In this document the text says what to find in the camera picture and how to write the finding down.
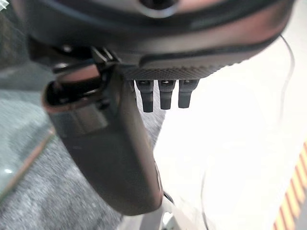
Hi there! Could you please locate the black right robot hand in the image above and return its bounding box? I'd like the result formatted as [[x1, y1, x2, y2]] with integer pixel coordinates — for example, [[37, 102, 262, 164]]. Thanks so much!
[[9, 0, 296, 216]]

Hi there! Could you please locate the orange striped floor marking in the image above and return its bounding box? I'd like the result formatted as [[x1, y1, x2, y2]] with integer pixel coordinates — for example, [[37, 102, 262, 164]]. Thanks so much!
[[272, 141, 307, 230]]

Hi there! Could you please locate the thin dark cable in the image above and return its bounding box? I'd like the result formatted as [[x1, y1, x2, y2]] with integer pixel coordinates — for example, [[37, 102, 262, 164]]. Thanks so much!
[[279, 35, 295, 115]]

